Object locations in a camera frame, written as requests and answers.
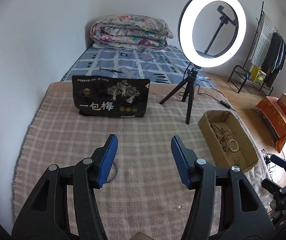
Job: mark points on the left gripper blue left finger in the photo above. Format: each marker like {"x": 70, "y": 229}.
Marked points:
{"x": 45, "y": 212}

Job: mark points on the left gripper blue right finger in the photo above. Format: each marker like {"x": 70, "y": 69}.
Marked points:
{"x": 242, "y": 214}

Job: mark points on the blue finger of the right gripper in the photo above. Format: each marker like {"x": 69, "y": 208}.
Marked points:
{"x": 271, "y": 187}
{"x": 281, "y": 162}

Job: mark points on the red cord jade pendant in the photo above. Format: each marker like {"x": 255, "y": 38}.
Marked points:
{"x": 237, "y": 161}

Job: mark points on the orange cloth covered table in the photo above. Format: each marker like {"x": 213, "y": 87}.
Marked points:
{"x": 276, "y": 117}

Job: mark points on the brown cardboard tray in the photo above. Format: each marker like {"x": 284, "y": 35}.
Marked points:
{"x": 226, "y": 138}

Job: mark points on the yellow box on rack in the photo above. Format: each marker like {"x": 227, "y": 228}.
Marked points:
{"x": 258, "y": 76}

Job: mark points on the black clothes rack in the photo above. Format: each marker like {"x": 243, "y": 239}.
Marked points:
{"x": 240, "y": 75}

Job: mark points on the dark hanging clothes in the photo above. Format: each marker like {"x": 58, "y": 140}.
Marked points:
{"x": 274, "y": 60}

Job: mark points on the pink plaid blanket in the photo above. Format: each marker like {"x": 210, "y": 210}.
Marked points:
{"x": 144, "y": 188}

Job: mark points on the black tripod stand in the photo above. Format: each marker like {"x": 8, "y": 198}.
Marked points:
{"x": 188, "y": 93}

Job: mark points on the striped hanging towel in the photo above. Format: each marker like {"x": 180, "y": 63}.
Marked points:
{"x": 262, "y": 40}

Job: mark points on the black printed snack bag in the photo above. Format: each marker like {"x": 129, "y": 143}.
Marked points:
{"x": 110, "y": 97}

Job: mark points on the blue patterned bed sheet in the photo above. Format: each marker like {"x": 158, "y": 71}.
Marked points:
{"x": 167, "y": 67}

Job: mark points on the folded floral quilt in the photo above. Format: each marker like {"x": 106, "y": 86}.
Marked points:
{"x": 130, "y": 31}

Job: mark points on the white ring light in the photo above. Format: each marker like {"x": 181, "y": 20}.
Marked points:
{"x": 211, "y": 32}

